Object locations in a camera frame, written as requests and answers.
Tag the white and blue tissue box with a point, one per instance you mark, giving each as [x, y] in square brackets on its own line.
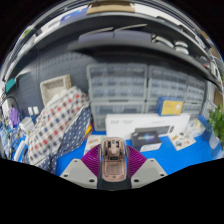
[196, 128]

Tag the purple object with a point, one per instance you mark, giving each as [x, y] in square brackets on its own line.
[14, 117]

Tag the white woven basket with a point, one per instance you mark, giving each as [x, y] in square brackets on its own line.
[53, 88]

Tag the green plant in white pot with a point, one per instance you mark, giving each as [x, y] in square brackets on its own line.
[216, 123]

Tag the yellow orange object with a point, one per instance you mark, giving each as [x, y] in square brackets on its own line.
[88, 130]

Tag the teal object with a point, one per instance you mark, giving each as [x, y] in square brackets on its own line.
[10, 85]

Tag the yellow box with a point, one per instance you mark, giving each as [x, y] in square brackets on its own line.
[171, 107]

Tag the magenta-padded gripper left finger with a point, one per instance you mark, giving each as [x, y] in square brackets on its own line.
[78, 171]

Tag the clear plastic drawer cabinets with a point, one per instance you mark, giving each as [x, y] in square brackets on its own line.
[116, 83]

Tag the red blue checkered cloth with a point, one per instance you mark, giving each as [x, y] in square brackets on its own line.
[56, 123]

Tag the long white keyboard box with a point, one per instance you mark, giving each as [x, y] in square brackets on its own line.
[126, 123]

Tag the small black box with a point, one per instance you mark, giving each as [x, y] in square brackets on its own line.
[145, 140]

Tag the navy polka-dot cloth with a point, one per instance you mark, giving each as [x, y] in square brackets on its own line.
[75, 130]

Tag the large sticker sheet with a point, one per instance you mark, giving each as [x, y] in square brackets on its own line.
[181, 141]

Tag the small sticker sheet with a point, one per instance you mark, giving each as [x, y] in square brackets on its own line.
[93, 141]

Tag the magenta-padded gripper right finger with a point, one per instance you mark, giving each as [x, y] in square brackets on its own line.
[150, 170]

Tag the dark wall shelf unit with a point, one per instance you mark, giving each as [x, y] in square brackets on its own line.
[133, 38]

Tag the transparent pink computer mouse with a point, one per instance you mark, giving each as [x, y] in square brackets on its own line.
[113, 163]

